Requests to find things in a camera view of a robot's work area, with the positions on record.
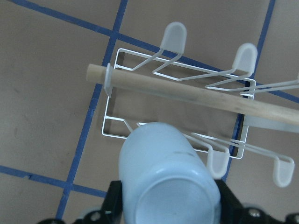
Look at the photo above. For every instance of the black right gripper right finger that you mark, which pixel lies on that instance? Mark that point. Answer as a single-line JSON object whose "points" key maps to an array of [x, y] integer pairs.
{"points": [[232, 211]]}

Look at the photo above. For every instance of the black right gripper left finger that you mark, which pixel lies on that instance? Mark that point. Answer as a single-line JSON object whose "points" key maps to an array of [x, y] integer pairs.
{"points": [[112, 207]]}

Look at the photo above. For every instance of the pale blue plastic cup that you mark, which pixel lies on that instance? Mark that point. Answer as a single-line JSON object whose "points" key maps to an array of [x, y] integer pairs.
{"points": [[164, 181]]}

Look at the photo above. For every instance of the white wire cup rack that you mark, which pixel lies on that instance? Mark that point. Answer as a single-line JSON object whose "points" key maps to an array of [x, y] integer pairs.
{"points": [[235, 93]]}

